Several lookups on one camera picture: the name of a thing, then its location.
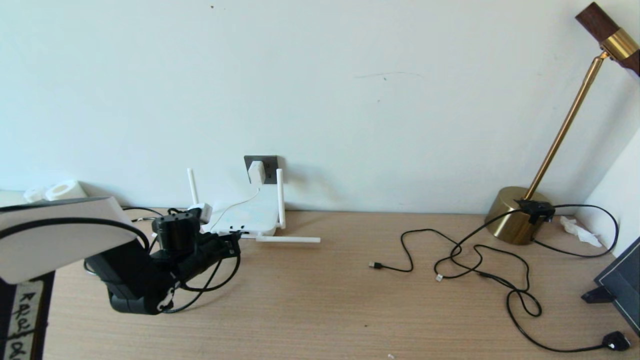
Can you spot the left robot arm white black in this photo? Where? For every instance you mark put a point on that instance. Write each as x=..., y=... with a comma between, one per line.
x=65, y=240

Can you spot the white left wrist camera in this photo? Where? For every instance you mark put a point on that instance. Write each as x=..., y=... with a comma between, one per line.
x=200, y=212

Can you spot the black power plug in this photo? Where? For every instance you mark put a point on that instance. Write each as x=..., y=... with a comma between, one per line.
x=615, y=341

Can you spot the white power adapter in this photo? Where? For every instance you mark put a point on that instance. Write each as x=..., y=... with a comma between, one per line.
x=256, y=172

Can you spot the brass desk lamp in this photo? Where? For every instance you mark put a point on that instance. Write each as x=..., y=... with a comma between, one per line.
x=510, y=220

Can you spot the white wifi router with antennas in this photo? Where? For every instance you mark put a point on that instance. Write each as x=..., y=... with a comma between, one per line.
x=252, y=215

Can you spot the grey wall power socket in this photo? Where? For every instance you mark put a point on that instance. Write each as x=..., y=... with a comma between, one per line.
x=271, y=167

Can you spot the white toilet paper roll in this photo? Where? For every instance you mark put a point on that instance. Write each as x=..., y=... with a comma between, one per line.
x=65, y=190

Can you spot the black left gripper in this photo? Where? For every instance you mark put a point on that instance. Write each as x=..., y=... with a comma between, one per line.
x=212, y=252

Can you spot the small clear plastic container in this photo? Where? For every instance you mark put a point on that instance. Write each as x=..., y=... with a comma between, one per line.
x=34, y=194

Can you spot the crumpled white tissue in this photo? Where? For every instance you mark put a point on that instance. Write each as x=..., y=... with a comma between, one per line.
x=579, y=231

